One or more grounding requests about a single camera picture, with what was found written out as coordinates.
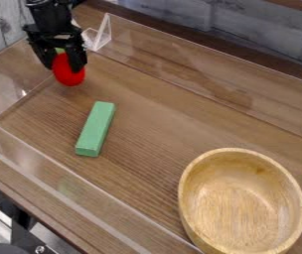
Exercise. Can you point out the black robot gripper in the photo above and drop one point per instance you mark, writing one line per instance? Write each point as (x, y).
(54, 31)

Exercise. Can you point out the red plush strawberry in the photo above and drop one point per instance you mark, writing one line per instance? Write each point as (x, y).
(66, 75)

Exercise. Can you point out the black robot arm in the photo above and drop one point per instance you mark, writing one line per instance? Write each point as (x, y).
(54, 32)

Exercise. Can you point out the green rectangular block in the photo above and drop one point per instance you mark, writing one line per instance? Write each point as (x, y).
(95, 128)

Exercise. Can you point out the round wooden bowl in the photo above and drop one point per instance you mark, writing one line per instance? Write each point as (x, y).
(240, 203)

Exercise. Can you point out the clear acrylic enclosure walls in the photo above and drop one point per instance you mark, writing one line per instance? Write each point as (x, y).
(185, 99)

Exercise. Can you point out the black metal table bracket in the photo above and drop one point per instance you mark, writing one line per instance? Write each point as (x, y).
(26, 240)

